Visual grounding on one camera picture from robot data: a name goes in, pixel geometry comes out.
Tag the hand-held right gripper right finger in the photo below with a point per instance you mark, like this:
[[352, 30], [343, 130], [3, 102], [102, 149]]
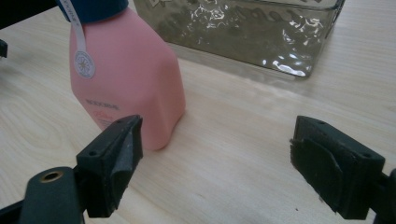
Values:
[[336, 174]]

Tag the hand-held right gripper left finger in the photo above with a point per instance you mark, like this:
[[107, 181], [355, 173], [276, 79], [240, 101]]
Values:
[[106, 168]]

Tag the pink bottle with blue cap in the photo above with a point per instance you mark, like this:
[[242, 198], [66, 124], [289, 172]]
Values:
[[130, 77]]

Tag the white ribbon tag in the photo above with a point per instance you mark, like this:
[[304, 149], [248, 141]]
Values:
[[83, 62]]

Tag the small black object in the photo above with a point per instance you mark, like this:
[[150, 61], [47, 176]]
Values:
[[2, 48]]

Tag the clear glass container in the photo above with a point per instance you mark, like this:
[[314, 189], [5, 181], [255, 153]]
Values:
[[243, 31]]

